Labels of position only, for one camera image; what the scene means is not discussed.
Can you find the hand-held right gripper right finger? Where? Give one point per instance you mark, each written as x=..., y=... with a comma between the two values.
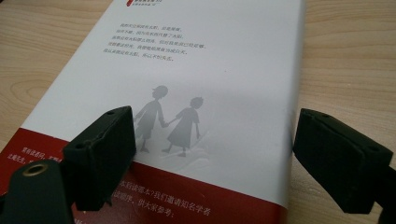
x=342, y=161

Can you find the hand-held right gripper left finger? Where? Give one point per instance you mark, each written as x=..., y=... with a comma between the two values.
x=102, y=155

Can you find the white and red book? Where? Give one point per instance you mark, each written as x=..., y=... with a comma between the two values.
x=202, y=77

